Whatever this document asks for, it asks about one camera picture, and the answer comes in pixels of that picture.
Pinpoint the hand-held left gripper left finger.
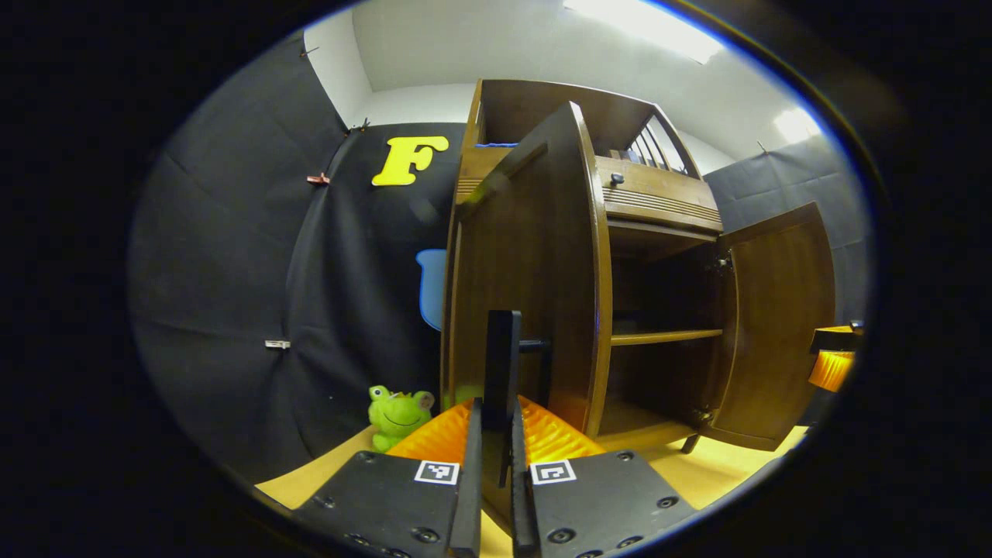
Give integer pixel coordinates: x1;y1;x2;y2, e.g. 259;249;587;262
293;398;484;558

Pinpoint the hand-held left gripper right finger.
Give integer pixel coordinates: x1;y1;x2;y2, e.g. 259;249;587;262
510;395;698;557

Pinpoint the wooden shoe cabinet door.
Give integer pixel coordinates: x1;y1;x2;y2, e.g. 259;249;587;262
442;101;615;536
701;203;836;452

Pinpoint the wooden double-door shoe cabinet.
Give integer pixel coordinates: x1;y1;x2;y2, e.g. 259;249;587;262
446;79;729;454

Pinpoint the wooden cabinet drawer with knob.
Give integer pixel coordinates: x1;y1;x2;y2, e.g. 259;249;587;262
457;147;724;233

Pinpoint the green frog plush toy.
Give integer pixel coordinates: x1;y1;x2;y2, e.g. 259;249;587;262
367;385;435;453

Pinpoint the wooden inner shelf board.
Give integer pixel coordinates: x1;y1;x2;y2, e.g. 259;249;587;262
611;329;723;346

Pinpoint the small ceiling light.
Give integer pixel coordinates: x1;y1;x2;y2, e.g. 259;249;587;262
773;107;821;144

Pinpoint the black backdrop cloth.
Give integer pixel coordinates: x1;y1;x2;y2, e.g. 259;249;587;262
128;35;873;481

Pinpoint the long ceiling light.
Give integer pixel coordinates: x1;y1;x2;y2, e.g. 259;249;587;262
564;0;725;64

